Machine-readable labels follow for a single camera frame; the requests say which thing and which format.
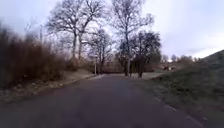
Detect large bare tree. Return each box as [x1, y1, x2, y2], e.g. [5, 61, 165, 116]
[45, 0, 108, 63]

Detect tall bare tree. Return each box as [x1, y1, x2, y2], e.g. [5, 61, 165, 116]
[108, 0, 155, 78]

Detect small bare tree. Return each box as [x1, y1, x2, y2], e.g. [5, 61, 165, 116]
[84, 28, 116, 75]

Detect dark bare tree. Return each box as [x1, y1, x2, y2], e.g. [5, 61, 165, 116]
[128, 30, 163, 79]

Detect leaf-strewn earth verge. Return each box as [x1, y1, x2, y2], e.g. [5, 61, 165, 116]
[0, 68, 101, 104]

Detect grassy slope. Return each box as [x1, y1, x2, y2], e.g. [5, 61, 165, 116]
[135, 49, 224, 128]

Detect dark asphalt path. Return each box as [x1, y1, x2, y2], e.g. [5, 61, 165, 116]
[0, 73, 208, 128]

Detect brown bare bushes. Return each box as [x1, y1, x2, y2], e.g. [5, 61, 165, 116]
[0, 24, 79, 89]

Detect pale thin post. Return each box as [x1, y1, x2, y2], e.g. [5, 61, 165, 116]
[93, 55, 98, 76]

